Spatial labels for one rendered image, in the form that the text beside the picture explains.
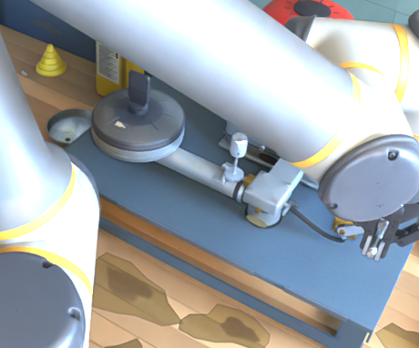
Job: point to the light grey carburettor block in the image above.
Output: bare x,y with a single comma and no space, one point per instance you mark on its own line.
273,187

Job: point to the yellow carburettor bowl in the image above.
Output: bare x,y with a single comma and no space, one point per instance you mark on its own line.
256,220

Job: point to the yellow can with label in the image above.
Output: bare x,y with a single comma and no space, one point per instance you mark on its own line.
108,69

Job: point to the yellow stepped cone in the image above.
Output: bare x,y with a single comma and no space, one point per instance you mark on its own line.
51,63

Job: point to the grey round metal dish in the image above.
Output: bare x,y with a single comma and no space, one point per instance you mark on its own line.
66,125

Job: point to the dark grey air cleaner cover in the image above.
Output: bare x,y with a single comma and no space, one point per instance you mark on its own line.
151,123

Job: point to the yellow fuel tap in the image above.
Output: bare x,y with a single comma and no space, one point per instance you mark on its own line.
344,228

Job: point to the red round mower deck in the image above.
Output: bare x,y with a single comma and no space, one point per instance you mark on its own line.
278,9

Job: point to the dark grey cover wing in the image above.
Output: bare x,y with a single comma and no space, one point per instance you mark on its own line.
139,90

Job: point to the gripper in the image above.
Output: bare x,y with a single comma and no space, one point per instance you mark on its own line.
414,210

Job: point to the light grey air cleaner base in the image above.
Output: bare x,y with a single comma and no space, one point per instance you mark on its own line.
191,163

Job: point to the white choke knob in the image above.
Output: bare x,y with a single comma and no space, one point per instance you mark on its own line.
238,143

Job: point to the blue engine stand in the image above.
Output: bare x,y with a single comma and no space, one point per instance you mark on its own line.
202,225

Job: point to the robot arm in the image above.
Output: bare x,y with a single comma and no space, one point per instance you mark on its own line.
231,69

